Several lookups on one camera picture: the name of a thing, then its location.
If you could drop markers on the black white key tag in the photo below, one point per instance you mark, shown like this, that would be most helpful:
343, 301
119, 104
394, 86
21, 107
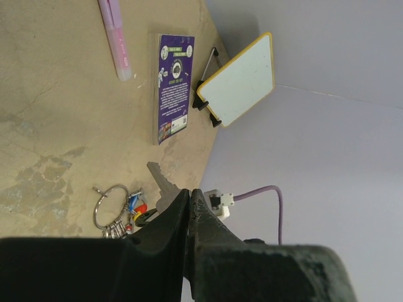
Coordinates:
143, 219

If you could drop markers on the purple paperback book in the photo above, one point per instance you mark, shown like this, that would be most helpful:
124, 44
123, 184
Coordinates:
172, 66

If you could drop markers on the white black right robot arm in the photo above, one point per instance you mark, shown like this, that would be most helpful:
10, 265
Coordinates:
254, 241

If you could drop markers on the silver key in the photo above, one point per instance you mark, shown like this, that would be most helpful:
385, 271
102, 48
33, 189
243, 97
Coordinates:
167, 190

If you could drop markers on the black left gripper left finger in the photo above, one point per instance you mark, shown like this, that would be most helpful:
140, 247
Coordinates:
145, 266

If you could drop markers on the pink translucent lead case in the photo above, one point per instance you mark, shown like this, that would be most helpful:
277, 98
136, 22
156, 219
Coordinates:
112, 19

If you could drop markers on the yellow key tag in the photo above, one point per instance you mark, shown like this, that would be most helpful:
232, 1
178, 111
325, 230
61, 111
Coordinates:
135, 216

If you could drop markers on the large metal keyring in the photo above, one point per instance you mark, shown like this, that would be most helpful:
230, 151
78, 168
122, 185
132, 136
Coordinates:
110, 214

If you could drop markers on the red key tag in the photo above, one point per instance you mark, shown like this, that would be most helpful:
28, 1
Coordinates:
140, 209

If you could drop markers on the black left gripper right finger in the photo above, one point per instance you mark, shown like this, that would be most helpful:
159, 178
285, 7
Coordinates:
221, 267

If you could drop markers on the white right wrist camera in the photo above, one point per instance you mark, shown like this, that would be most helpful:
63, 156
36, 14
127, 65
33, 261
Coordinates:
219, 203

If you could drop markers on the small blue key tag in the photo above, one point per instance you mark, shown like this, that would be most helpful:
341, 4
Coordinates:
132, 201

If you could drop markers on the yellow framed whiteboard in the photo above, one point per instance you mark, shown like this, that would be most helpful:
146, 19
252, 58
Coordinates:
242, 82

